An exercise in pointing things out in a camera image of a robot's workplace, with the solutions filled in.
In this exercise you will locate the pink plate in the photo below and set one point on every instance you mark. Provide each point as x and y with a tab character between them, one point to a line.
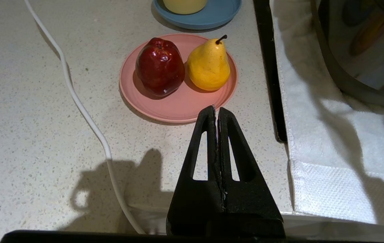
178	104

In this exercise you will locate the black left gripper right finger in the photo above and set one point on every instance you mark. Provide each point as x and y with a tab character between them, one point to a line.
252	209

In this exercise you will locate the blue plate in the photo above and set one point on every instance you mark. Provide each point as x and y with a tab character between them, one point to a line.
218	15

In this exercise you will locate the red apple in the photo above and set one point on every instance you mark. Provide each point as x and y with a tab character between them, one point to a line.
159	67

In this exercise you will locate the yellow bowl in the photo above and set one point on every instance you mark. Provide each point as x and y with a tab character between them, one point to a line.
185	6

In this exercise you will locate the white towel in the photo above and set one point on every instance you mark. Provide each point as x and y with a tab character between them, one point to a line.
330	152

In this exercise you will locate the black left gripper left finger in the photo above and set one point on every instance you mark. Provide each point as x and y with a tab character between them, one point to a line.
195	209

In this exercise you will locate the black rice cooker body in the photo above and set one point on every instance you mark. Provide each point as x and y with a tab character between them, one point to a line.
363	50

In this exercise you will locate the yellow pear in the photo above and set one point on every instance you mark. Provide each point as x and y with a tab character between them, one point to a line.
208	67

